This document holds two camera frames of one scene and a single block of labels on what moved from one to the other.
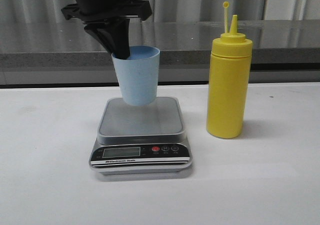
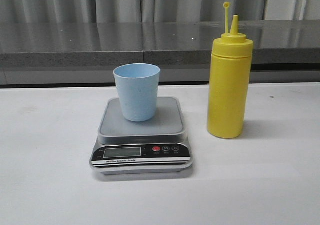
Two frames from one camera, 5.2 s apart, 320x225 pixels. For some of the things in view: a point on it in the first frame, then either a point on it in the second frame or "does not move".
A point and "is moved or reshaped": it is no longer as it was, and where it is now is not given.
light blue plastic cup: x=138 y=75 is moved or reshaped
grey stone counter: x=62 y=52 does not move
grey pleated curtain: x=43 y=3 does not move
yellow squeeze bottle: x=230 y=80 does not move
